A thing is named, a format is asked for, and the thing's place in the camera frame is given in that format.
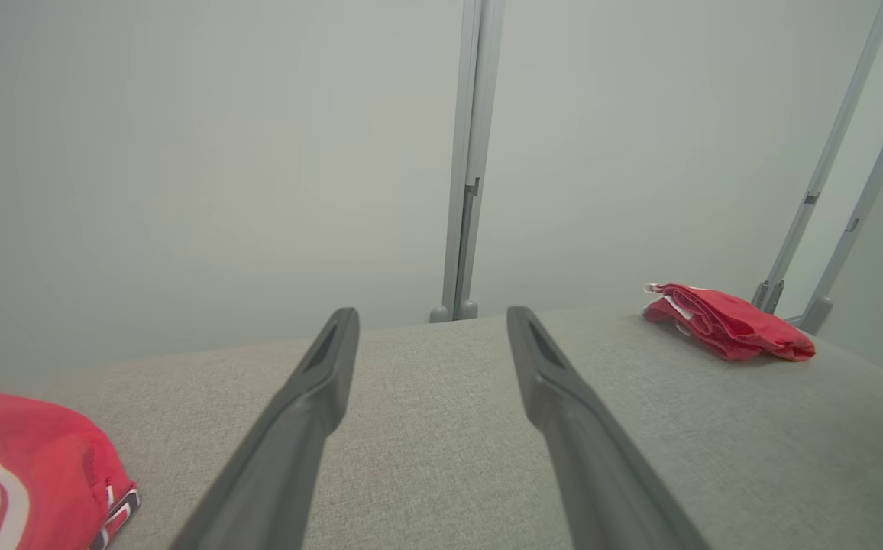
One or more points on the red shorts with white trim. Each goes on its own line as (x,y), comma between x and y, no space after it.
(732,321)

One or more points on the thin grey slanted strut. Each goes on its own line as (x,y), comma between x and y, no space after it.
(823,156)

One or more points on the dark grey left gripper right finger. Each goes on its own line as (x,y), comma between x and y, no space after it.
(594,466)

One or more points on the grey partition post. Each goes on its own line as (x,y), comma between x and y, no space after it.
(472,114)

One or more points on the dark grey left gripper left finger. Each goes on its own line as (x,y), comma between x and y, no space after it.
(289,451)

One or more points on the grey rounded post foot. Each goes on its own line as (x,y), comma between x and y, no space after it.
(468,309)
(441,314)

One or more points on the red Bulls basketball jersey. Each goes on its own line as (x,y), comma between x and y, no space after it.
(21,458)

